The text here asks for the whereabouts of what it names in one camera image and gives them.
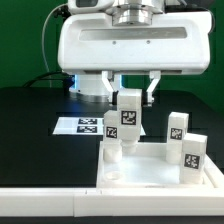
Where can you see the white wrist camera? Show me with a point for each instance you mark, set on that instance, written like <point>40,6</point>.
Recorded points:
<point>88,6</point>

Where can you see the white L-shaped obstacle wall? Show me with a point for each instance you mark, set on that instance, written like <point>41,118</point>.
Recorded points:
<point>81,202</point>

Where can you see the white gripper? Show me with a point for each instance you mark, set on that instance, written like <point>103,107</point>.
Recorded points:
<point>174,43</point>

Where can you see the paper sheet with tags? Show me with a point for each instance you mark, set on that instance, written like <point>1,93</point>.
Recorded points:
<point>79,126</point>

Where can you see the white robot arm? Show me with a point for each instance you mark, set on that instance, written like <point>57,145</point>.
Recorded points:
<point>89,86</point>

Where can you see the white square tabletop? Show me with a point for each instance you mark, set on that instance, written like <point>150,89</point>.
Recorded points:
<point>145,168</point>

